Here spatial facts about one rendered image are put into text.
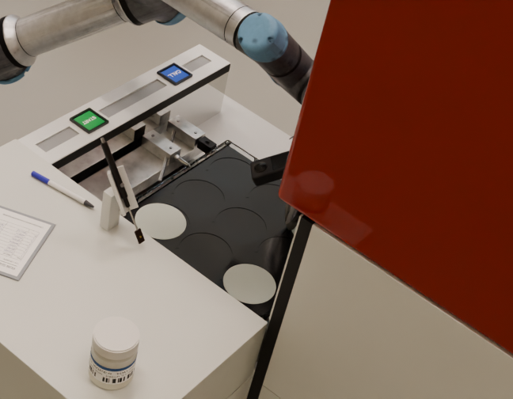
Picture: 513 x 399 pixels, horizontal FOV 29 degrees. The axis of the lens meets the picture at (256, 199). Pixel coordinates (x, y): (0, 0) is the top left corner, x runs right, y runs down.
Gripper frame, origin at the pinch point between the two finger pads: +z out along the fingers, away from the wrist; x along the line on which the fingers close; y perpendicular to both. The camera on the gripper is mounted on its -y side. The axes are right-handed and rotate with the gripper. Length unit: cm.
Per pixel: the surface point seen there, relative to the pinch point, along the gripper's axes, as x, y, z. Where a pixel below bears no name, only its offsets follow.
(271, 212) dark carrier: 4.5, -2.1, 1.4
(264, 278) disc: -13.4, -6.5, 1.3
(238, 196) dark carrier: 8.7, -8.3, 1.3
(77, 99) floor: 156, -32, 92
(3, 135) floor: 133, -57, 92
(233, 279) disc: -13.7, -12.3, 1.3
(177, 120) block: 31.1, -18.9, 0.4
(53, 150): 13.3, -45.3, -4.6
